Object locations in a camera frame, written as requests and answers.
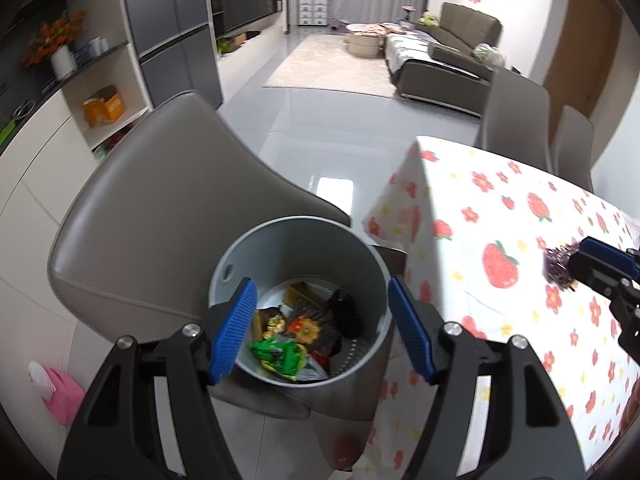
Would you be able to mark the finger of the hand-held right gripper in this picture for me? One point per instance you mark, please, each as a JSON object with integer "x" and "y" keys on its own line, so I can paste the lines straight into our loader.
{"x": 607, "y": 256}
{"x": 595, "y": 275}

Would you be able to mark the beige round pouf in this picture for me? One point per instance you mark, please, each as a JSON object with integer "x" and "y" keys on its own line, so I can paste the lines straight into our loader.
{"x": 365, "y": 42}

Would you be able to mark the beige rug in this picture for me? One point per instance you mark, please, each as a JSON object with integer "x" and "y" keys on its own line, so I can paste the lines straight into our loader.
{"x": 325, "y": 67}

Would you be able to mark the black cloth item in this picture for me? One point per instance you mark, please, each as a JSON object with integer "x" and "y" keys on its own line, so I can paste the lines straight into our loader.
{"x": 346, "y": 314}

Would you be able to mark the orange cardboard box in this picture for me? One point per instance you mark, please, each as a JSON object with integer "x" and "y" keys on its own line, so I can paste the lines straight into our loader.
{"x": 102, "y": 107}

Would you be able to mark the white drawer unit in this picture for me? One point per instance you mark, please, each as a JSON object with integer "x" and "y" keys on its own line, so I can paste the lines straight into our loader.
{"x": 313, "y": 10}

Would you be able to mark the striped sofa blanket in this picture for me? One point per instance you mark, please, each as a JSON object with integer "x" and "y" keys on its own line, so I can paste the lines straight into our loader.
{"x": 407, "y": 50}

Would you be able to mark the orange flower decoration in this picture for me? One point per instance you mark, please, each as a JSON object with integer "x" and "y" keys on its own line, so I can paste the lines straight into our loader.
{"x": 303, "y": 331}

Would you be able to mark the green plush toy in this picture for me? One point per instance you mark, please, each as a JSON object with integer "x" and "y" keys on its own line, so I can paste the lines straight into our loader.
{"x": 429, "y": 19}

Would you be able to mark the white ribbed vase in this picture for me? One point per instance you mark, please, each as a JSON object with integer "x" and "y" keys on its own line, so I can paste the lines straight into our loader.
{"x": 64, "y": 62}

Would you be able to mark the orange flower bouquet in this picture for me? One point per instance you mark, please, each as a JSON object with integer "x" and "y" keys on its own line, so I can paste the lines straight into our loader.
{"x": 52, "y": 35}

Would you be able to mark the dark grey refrigerator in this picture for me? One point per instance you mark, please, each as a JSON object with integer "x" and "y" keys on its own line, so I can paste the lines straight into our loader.
{"x": 170, "y": 35}

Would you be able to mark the pink flower arrangement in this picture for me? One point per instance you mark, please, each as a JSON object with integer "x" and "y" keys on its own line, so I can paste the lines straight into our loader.
{"x": 409, "y": 11}

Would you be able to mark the green power strip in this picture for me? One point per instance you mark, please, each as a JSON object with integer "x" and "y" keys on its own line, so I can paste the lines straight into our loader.
{"x": 5, "y": 132}

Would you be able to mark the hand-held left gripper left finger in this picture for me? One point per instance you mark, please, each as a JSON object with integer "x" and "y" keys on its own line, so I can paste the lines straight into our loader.
{"x": 235, "y": 330}

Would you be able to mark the grey leather dining chair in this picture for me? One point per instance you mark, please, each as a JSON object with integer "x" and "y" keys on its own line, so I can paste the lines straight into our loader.
{"x": 575, "y": 150}
{"x": 175, "y": 185}
{"x": 515, "y": 115}

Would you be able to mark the dark red round object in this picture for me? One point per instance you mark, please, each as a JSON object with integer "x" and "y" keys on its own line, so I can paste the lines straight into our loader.
{"x": 344, "y": 452}

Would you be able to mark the white plastic bag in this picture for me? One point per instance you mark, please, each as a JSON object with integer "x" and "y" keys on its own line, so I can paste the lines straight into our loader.
{"x": 487, "y": 55}

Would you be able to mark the pink slipper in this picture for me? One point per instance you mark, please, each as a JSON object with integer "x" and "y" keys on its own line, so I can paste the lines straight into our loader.
{"x": 65, "y": 397}

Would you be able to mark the grey round bin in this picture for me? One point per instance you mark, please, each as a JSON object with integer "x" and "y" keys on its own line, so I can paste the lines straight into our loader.
{"x": 300, "y": 250}

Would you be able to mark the gold brown candy wrapper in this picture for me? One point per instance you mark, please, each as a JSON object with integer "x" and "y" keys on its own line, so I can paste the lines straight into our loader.
{"x": 270, "y": 324}

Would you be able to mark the grey sofa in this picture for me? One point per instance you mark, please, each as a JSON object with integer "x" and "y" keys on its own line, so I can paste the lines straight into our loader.
{"x": 450, "y": 77}

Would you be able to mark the white cup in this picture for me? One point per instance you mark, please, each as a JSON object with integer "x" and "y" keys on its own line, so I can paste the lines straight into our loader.
{"x": 93, "y": 47}

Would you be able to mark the white floral tablecloth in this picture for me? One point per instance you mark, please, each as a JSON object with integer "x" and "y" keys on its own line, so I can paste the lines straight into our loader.
{"x": 500, "y": 210}

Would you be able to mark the white low television cabinet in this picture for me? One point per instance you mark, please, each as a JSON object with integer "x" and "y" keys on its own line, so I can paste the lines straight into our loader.
{"x": 260, "y": 52}

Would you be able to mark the red ruffled fabric piece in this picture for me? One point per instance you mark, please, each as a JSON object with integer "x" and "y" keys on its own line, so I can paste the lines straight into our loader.
{"x": 321, "y": 361}

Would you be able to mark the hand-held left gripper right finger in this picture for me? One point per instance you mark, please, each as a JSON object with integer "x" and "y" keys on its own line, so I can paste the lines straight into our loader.
{"x": 407, "y": 325}

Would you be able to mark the brown wooden door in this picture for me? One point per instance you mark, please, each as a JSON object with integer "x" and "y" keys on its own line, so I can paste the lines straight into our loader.
{"x": 580, "y": 60}

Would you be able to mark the green foil wrapper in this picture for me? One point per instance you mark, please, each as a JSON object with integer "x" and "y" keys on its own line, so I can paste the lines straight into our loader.
{"x": 280, "y": 356}

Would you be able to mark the white sideboard cabinet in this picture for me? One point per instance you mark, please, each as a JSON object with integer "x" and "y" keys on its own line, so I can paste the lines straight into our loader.
{"x": 30, "y": 170}

